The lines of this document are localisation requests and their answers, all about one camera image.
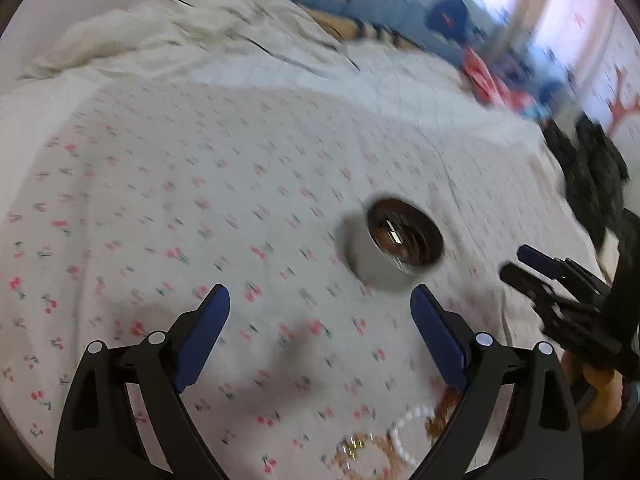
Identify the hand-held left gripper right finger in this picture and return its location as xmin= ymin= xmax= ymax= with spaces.
xmin=410 ymin=284 xmax=586 ymax=480

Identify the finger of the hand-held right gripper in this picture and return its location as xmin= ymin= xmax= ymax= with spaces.
xmin=516 ymin=244 xmax=565 ymax=282
xmin=499 ymin=261 xmax=552 ymax=307

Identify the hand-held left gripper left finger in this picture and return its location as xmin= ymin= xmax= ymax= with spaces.
xmin=54 ymin=284 xmax=231 ymax=480

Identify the round silver metal tin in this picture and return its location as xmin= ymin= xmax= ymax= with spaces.
xmin=342 ymin=194 xmax=446 ymax=295

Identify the person's right hand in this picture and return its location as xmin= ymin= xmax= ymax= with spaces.
xmin=579 ymin=364 xmax=627 ymax=432

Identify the black clothing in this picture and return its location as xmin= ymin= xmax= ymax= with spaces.
xmin=541 ymin=111 xmax=632 ymax=242

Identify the cherry print bed sheet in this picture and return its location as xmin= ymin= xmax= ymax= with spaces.
xmin=0 ymin=77 xmax=608 ymax=480

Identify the pink cloth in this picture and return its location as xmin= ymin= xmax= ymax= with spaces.
xmin=459 ymin=46 xmax=542 ymax=117

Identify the white grid bed sheet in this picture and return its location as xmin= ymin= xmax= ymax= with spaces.
xmin=0 ymin=40 xmax=548 ymax=161

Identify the pink star curtain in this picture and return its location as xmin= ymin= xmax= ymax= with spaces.
xmin=510 ymin=0 xmax=622 ymax=77

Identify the blue whale print curtain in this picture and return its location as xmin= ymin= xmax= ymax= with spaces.
xmin=239 ymin=0 xmax=568 ymax=113

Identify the crumpled white quilt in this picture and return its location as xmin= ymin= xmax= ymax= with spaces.
xmin=19 ymin=0 xmax=362 ymax=82

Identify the striped pillow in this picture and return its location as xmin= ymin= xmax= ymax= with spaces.
xmin=304 ymin=6 xmax=427 ymax=52

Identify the brown bead bracelet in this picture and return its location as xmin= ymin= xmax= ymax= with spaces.
xmin=424 ymin=389 xmax=462 ymax=437

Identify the white bead red string bracelet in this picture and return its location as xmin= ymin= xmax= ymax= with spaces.
xmin=387 ymin=404 xmax=437 ymax=470

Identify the pink bead bracelet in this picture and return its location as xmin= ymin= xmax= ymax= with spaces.
xmin=327 ymin=434 xmax=407 ymax=480

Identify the pearl bracelet with gold bells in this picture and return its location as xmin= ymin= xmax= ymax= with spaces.
xmin=339 ymin=435 xmax=375 ymax=462

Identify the red tree wall sticker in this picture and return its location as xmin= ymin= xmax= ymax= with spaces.
xmin=584 ymin=64 xmax=640 ymax=137

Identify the thin black cable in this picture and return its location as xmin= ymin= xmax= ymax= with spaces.
xmin=165 ymin=0 xmax=362 ymax=75

